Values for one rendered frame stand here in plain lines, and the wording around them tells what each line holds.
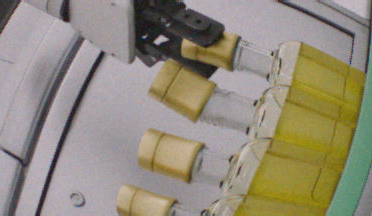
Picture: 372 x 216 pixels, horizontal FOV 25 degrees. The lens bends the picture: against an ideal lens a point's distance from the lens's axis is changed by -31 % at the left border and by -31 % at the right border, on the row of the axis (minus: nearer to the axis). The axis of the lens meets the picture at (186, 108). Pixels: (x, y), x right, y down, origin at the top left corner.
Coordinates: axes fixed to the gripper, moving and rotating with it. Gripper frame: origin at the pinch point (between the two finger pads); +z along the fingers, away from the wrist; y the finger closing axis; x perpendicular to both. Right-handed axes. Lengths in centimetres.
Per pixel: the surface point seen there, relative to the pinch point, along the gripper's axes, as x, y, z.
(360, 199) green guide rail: -13.3, 13.9, 27.4
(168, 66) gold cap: -5.3, 2.8, 1.0
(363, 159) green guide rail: -9.9, 14.2, 25.1
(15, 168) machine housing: -18.1, -12.4, -14.0
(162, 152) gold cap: -11.5, 1.9, 5.0
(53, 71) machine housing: -3.3, -12.7, -17.9
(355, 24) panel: 26.0, -12.4, 8.6
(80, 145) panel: -8.9, -12.3, -8.3
